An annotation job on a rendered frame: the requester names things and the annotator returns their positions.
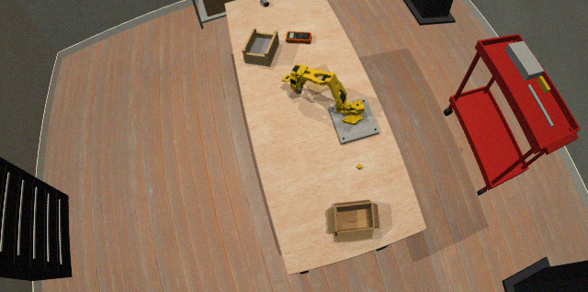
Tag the orange digital multimeter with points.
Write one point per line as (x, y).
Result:
(298, 37)

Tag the tan flat mat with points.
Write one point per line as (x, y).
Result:
(314, 88)

